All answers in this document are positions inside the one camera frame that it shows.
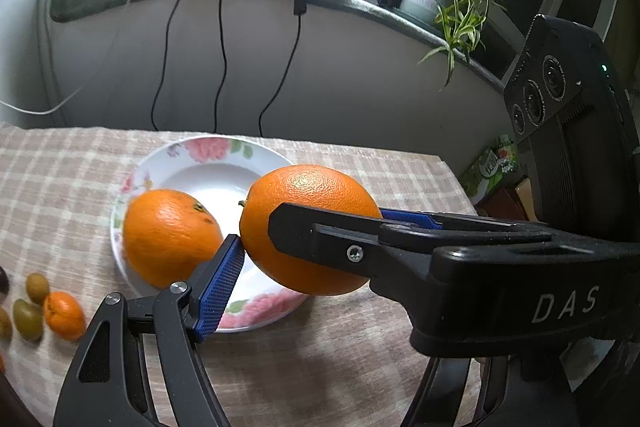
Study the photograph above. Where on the small kiwi fruit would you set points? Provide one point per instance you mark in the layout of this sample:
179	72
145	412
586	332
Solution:
4	323
27	319
37	288

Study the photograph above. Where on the large orange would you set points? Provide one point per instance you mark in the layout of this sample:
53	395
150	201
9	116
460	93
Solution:
310	187
165	237

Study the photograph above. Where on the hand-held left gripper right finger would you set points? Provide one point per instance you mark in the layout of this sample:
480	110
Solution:
445	392

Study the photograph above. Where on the green printed box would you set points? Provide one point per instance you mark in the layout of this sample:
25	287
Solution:
492	164

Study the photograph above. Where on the beige checked tablecloth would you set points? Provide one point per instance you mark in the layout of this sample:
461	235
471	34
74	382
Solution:
75	187

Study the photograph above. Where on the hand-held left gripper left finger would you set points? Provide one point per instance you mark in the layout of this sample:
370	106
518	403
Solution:
220	292

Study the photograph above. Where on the floral white plate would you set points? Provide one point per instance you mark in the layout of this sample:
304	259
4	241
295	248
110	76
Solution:
200	177

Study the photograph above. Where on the small dark fruit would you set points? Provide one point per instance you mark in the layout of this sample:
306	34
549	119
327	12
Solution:
2	282

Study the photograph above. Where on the spider plant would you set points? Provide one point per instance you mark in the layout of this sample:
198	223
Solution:
462	14

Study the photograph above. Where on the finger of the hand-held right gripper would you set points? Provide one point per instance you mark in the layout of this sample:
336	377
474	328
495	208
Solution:
410	217
320	237

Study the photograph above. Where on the brown box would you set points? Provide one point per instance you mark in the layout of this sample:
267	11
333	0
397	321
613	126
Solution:
505	204

